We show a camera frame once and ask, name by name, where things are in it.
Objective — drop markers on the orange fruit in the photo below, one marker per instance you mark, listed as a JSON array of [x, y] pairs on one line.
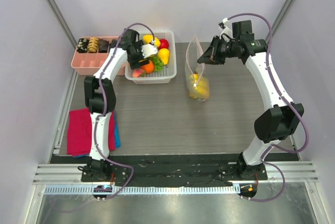
[[149, 67]]

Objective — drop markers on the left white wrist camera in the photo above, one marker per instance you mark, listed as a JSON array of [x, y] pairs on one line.
[[148, 50]]

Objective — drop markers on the white plastic fruit basket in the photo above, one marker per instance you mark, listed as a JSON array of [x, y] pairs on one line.
[[168, 72]]

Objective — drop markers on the yellow pear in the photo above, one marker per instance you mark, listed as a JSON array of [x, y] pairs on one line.
[[164, 55]]

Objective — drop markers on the dark chocolate cake slice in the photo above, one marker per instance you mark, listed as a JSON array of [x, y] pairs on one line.
[[103, 46]]

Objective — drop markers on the red folded cloth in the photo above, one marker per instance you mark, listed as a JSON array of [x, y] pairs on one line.
[[80, 132]]

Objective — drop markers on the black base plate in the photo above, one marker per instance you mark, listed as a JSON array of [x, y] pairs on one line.
[[172, 170]]

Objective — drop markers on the white slotted cable duct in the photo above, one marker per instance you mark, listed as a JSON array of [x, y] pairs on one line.
[[99, 190]]

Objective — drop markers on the green grapes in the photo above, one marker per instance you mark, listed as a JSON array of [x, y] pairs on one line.
[[158, 64]]

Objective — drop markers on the yellow banana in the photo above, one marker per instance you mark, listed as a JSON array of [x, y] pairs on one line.
[[198, 87]]

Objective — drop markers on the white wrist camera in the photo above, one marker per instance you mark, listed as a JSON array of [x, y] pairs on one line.
[[226, 33], [148, 50]]

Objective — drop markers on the blue folded cloth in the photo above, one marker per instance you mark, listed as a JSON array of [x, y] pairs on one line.
[[116, 132]]

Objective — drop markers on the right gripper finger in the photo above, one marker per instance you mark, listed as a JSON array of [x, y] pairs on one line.
[[206, 58], [211, 51]]

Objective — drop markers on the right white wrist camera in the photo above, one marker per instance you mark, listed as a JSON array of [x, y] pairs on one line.
[[226, 33]]

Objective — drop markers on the dark sushi roll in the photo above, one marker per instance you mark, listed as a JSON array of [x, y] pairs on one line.
[[82, 45]]

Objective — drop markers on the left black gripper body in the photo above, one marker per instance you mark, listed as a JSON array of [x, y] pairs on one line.
[[137, 54]]

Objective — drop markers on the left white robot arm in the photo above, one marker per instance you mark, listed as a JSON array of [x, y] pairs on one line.
[[100, 100]]

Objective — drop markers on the red apple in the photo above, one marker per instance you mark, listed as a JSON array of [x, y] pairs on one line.
[[164, 44]]

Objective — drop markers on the pink peach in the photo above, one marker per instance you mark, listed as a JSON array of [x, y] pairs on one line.
[[137, 73]]

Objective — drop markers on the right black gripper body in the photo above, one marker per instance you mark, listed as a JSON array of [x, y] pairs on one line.
[[215, 50]]

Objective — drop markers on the yellow mango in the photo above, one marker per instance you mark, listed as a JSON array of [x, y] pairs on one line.
[[150, 39]]

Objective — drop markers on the clear pink zip top bag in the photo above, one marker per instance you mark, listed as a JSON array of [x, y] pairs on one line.
[[193, 52]]

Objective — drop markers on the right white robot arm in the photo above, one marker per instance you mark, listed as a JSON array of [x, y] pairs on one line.
[[281, 115]]

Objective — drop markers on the tan swirl pastry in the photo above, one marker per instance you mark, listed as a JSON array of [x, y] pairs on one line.
[[93, 45]]

